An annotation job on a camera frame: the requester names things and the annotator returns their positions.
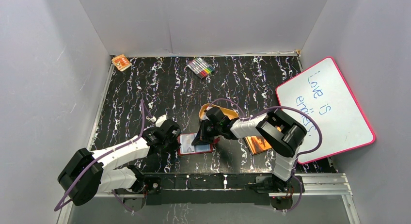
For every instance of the small orange card box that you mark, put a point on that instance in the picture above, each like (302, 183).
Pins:
(121, 62)

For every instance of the black aluminium base frame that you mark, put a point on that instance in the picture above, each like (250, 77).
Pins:
(220, 188)

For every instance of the silver VIP card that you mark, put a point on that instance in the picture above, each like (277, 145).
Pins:
(186, 147)

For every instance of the pink framed whiteboard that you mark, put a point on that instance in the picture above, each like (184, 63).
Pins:
(322, 92)

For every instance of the yellow oval tray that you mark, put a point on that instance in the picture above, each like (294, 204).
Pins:
(231, 114)

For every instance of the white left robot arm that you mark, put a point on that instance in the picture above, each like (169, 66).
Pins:
(91, 172)

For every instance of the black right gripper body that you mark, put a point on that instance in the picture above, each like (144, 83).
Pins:
(217, 129)

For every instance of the pack of coloured markers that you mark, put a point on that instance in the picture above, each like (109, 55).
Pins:
(200, 67)

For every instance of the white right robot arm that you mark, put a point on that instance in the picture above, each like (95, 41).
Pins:
(283, 133)

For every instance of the red leather card holder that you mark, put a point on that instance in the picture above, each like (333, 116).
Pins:
(208, 148)

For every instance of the orange paperback book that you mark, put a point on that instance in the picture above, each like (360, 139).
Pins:
(257, 144)

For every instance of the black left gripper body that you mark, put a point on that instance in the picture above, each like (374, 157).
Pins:
(173, 138)

